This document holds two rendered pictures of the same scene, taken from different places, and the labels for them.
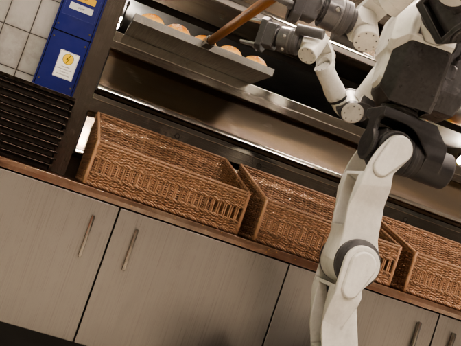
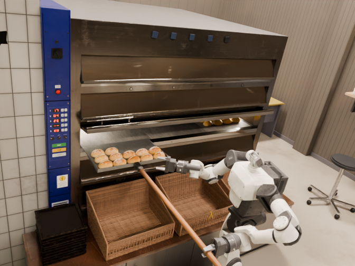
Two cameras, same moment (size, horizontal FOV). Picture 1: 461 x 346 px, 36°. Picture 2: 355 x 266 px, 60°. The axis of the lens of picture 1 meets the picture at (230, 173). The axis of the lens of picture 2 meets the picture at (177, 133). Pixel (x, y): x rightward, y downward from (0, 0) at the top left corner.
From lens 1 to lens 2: 199 cm
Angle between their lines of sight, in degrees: 35
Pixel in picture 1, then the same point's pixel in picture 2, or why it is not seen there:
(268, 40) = (171, 170)
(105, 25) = (74, 152)
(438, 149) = (260, 219)
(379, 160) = not seen: hidden behind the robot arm
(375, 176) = not seen: hidden behind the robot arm
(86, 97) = (76, 185)
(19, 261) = not seen: outside the picture
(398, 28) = (245, 196)
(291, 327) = (198, 253)
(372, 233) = (237, 254)
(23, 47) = (36, 181)
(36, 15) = (35, 165)
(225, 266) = (171, 253)
